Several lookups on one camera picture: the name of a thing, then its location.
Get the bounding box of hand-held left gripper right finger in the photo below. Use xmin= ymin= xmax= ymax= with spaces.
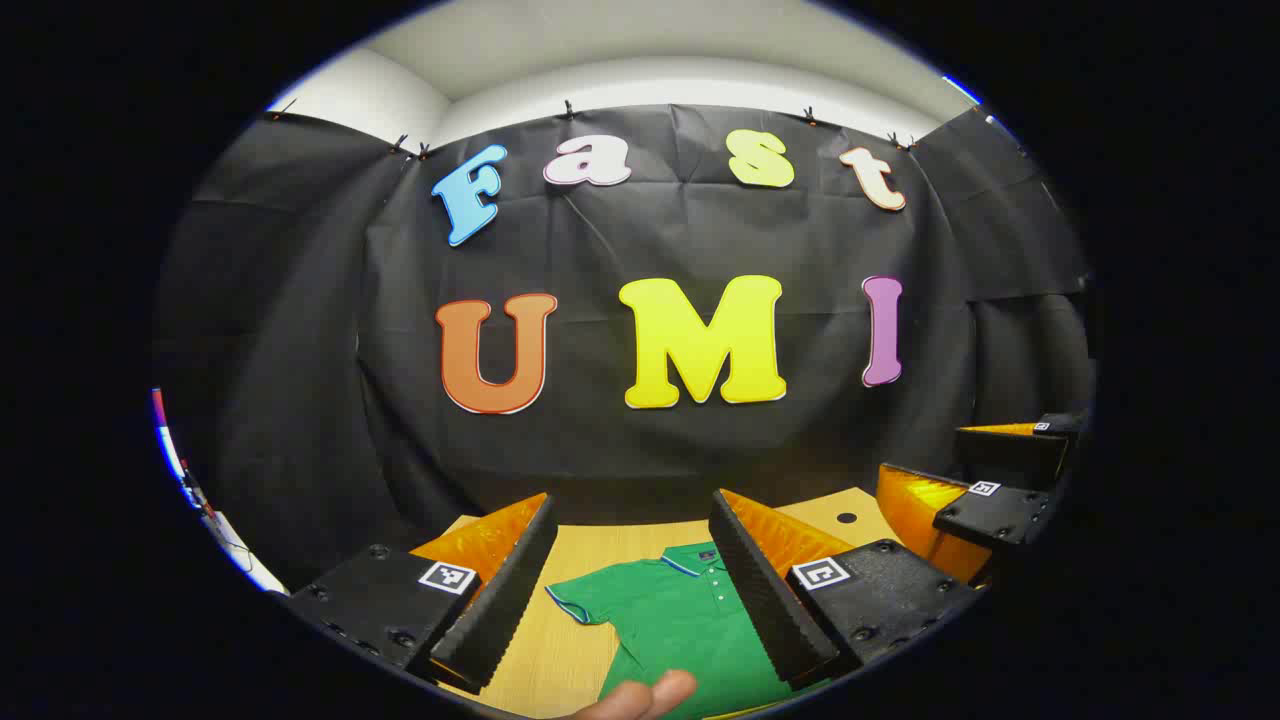
xmin=708 ymin=488 xmax=986 ymax=691

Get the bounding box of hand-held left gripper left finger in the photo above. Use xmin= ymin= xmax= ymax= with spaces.
xmin=285 ymin=492 xmax=559 ymax=696

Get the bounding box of green T-shirt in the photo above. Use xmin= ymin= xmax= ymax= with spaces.
xmin=545 ymin=540 xmax=831 ymax=719

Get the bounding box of black backdrop cloth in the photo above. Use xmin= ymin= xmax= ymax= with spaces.
xmin=150 ymin=100 xmax=1096 ymax=591

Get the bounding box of white side desk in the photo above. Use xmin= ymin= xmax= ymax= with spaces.
xmin=200 ymin=510 xmax=291 ymax=596

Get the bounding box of bright monitor screen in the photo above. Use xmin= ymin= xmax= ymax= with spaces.
xmin=152 ymin=388 xmax=201 ymax=501

